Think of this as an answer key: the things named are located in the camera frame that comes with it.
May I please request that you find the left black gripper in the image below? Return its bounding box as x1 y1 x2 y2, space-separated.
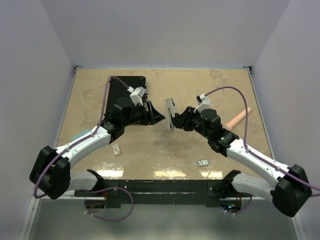
122 101 165 128

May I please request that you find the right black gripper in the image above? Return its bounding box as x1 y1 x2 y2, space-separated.
172 106 212 140

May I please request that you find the silver black stapler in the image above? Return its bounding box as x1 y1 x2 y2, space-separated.
164 98 178 131

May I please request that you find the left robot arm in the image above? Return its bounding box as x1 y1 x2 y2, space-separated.
29 99 165 200

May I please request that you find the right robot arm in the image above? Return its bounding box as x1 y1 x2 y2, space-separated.
168 106 312 217

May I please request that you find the black briefcase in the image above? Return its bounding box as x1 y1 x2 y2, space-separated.
104 75 148 116

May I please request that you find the staple strips pack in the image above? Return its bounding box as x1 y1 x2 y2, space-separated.
197 158 209 167

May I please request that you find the pink silicone cone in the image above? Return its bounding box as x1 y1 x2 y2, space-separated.
223 107 252 131

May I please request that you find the small staple box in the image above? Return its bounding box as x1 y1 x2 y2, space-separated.
112 144 122 156

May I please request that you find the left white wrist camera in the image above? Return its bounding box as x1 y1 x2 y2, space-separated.
127 86 146 106

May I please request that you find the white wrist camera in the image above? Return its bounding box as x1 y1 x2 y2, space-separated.
193 94 211 113
127 86 146 106

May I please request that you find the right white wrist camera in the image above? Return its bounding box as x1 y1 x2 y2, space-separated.
193 94 211 113

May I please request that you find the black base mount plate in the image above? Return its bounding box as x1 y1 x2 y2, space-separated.
74 179 250 209

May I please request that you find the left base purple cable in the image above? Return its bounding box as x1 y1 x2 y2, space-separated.
84 186 135 222

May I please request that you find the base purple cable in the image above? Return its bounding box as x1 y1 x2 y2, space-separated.
84 186 135 222
224 192 253 216

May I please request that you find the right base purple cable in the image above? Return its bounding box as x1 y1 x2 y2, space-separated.
224 192 253 216

